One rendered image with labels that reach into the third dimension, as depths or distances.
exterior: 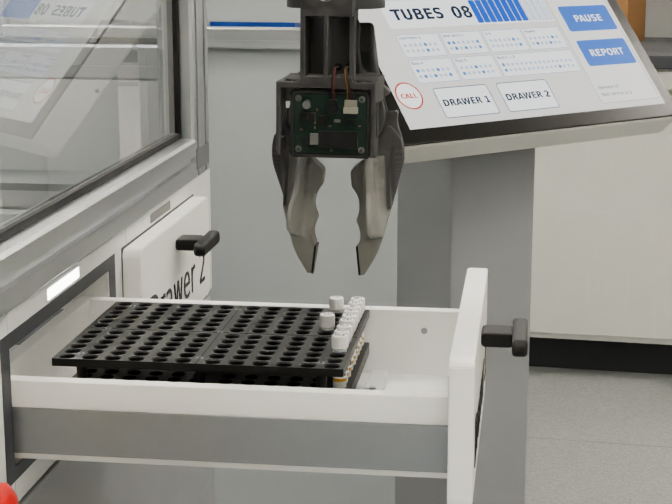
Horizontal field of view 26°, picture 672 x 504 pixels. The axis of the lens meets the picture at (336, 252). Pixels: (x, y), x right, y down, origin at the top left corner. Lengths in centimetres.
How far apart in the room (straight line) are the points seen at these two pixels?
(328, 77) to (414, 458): 28
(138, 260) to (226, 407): 33
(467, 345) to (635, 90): 112
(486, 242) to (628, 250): 204
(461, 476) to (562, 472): 241
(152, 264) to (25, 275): 31
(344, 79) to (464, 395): 23
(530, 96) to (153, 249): 73
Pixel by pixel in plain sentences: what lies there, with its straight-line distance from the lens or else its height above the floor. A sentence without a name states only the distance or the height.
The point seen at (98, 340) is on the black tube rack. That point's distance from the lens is 116.
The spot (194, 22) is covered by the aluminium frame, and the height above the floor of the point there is 112.
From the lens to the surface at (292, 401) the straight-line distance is 105.
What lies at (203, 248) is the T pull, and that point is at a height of 91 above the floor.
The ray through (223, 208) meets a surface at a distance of 287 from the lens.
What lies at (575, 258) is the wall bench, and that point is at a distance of 408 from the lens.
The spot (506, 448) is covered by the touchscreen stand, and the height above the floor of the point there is 48.
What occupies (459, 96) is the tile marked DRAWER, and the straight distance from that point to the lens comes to 189.
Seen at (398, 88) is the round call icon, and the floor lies 102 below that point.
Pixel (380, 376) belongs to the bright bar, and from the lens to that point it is 123.
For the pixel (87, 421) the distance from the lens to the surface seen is 108.
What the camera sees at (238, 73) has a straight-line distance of 283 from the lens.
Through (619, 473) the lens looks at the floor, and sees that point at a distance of 345.
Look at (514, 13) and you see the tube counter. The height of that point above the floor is 111.
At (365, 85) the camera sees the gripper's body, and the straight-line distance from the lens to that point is 102.
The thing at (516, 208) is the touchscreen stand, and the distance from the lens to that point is 208.
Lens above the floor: 121
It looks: 12 degrees down
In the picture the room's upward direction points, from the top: straight up
